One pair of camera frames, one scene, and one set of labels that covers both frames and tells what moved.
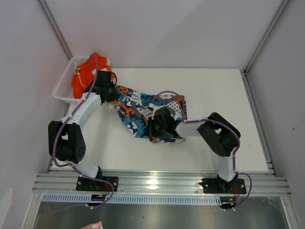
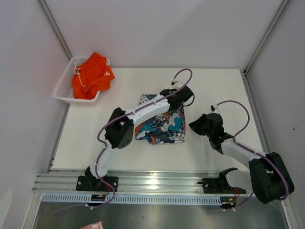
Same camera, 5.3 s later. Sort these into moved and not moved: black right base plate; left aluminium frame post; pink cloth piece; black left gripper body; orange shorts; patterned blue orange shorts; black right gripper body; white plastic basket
Moved: patterned blue orange shorts; black left gripper body; black right gripper body
Not moved: left aluminium frame post; pink cloth piece; white plastic basket; black right base plate; orange shorts
